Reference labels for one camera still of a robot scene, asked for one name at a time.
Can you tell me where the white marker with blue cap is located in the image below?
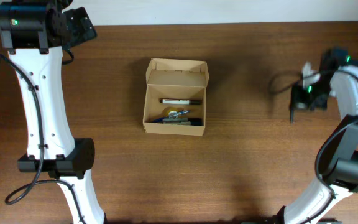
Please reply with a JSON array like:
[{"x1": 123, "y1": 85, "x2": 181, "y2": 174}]
[{"x1": 163, "y1": 121, "x2": 203, "y2": 126}]

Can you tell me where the silver marker with black cap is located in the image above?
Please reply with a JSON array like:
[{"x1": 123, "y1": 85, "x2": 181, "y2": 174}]
[{"x1": 162, "y1": 118, "x2": 202, "y2": 123}]

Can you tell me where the brown cardboard box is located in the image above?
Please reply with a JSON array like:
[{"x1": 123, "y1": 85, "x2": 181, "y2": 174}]
[{"x1": 142, "y1": 58, "x2": 209, "y2": 136}]

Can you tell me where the blue ballpoint pen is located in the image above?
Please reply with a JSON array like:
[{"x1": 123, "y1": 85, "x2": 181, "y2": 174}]
[{"x1": 152, "y1": 110, "x2": 191, "y2": 123}]

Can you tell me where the yellow adhesive tape roll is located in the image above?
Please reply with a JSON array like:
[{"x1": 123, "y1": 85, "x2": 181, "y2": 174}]
[{"x1": 163, "y1": 107, "x2": 189, "y2": 118}]

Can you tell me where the left black cable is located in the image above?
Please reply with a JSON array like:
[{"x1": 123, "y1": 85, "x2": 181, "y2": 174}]
[{"x1": 0, "y1": 12, "x2": 88, "y2": 224}]

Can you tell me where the white marker with black cap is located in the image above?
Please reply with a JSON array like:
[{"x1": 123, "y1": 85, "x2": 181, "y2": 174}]
[{"x1": 160, "y1": 98, "x2": 202, "y2": 105}]

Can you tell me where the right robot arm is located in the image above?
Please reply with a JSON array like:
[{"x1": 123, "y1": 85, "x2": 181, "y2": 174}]
[{"x1": 270, "y1": 47, "x2": 358, "y2": 223}]

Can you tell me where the black ballpoint pen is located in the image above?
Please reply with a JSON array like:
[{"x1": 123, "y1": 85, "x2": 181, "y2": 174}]
[{"x1": 290, "y1": 108, "x2": 295, "y2": 124}]

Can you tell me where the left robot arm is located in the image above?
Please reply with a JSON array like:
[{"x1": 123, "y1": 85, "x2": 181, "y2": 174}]
[{"x1": 0, "y1": 1, "x2": 107, "y2": 223}]

